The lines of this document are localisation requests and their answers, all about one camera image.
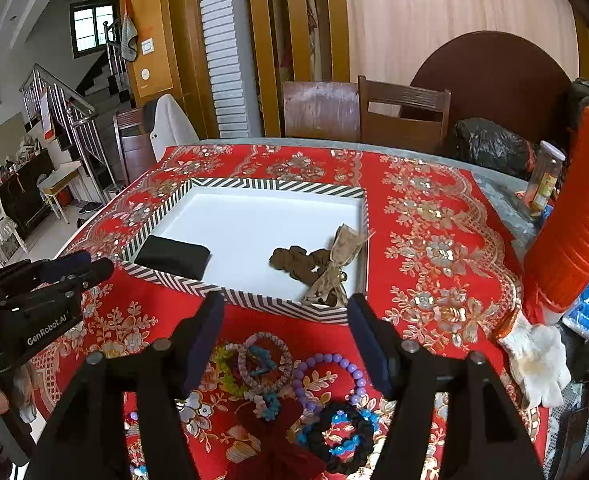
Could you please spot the small white side table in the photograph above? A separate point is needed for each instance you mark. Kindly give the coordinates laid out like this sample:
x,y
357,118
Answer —
x,y
59,179

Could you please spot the metal stair railing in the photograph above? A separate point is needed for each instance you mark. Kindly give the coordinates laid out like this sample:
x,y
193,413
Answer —
x,y
83,116

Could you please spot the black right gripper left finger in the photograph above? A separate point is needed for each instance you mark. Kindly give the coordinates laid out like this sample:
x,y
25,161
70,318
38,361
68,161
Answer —
x,y
85,437

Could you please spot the round dark wooden tabletop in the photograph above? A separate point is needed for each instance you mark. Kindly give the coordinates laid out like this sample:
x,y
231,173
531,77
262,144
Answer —
x,y
503,78

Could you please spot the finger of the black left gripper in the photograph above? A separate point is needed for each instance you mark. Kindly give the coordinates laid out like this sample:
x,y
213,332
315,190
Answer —
x,y
28,274
96,273

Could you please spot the stack of red cups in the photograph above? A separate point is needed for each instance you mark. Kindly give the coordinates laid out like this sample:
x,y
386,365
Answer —
x,y
556,267

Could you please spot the striped white tray box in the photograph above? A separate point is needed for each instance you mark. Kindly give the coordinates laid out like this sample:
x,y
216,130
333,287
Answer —
x,y
242,221

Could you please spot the brown flower scrunchie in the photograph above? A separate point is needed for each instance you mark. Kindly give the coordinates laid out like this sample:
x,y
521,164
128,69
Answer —
x,y
305,267

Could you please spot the wooden chair behind table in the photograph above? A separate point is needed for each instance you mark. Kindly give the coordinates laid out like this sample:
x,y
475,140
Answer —
x,y
396,116

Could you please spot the leopard print bow clip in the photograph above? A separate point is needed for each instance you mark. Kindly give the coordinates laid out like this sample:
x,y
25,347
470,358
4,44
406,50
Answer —
x,y
346,247

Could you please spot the red satin bow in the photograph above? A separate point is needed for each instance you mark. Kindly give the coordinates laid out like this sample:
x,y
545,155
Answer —
x,y
278,458

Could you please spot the clear jar with label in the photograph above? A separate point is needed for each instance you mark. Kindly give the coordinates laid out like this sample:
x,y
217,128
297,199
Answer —
x,y
547,169

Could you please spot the window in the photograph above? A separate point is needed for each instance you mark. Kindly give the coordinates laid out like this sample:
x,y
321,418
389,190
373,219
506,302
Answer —
x,y
91,25

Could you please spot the black velvet pouch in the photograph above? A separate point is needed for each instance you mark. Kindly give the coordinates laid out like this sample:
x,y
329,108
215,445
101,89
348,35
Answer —
x,y
174,257

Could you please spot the black plastic bag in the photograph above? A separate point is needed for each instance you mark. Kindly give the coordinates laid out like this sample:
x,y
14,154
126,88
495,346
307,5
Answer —
x,y
483,143

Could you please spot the white jacket on chair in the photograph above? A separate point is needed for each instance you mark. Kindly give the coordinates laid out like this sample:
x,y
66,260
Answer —
x,y
167,125

